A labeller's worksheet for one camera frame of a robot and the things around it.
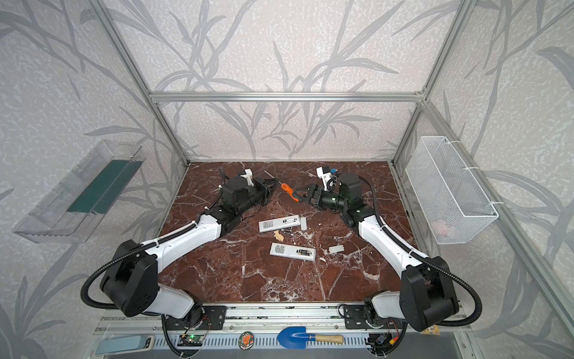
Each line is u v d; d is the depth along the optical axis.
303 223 0.96
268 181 0.79
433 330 0.71
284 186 0.79
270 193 0.73
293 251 0.87
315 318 0.75
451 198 0.62
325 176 0.73
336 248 0.90
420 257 0.44
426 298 0.41
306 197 0.68
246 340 0.69
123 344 0.66
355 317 0.73
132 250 0.43
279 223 0.95
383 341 0.75
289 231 0.94
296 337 0.70
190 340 0.71
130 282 0.42
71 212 0.63
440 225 0.73
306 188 0.69
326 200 0.68
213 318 0.73
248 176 0.76
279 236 0.93
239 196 0.62
